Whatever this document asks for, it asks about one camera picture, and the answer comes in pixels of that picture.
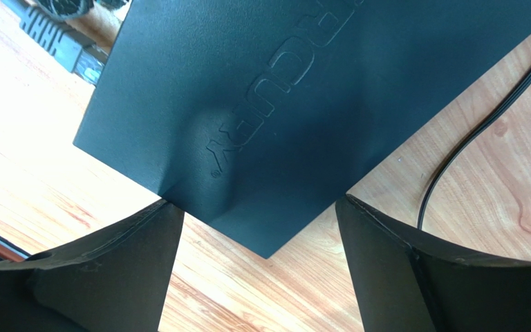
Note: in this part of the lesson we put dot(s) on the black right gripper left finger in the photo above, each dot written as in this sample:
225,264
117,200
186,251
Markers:
114,279

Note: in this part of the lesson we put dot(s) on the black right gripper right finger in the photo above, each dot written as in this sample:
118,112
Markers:
409,280

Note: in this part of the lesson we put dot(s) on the black network switch box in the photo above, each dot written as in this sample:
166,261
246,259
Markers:
255,116

